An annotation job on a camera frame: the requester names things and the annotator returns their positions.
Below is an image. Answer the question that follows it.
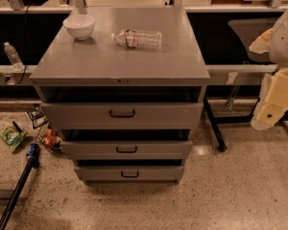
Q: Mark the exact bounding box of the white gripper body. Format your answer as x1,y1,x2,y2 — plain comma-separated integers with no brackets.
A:
269,9,288,66

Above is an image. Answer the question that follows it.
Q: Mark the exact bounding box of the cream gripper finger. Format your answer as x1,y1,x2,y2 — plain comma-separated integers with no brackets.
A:
249,28,274,54
251,68,288,130

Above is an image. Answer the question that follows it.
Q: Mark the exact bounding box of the grey top drawer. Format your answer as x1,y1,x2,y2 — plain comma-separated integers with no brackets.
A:
41,103,203,129

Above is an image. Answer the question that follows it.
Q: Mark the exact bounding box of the grey metal drawer cabinet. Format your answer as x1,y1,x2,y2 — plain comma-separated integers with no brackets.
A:
30,7,209,170

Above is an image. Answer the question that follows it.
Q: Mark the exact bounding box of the grey bottom drawer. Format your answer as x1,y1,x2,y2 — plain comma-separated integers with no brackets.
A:
75,166,184,182

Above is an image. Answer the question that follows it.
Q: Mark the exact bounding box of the grey chair seat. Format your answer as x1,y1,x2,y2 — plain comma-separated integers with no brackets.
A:
228,17,276,63

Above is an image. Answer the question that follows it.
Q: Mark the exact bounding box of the clear plastic bottle lying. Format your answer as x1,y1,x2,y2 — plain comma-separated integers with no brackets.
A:
111,29,162,50

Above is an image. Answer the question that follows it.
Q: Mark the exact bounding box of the white ceramic bowl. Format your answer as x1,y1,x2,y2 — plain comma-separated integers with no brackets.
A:
63,14,95,40

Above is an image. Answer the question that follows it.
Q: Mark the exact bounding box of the orange snack packet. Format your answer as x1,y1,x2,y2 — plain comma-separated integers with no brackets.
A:
42,129,61,148

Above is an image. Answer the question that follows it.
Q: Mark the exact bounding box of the dark snack packet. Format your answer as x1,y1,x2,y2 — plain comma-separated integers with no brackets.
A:
26,110,48,129

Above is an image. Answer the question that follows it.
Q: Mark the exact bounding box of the clear plastic bottle standing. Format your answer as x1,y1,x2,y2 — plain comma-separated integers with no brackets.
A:
4,42,24,72

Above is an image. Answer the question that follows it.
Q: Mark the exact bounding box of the black pole with blue can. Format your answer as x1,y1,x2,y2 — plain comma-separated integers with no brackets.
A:
0,143,40,230

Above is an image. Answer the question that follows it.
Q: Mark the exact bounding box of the green snack bag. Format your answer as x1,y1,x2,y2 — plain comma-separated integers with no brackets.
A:
0,126,27,152

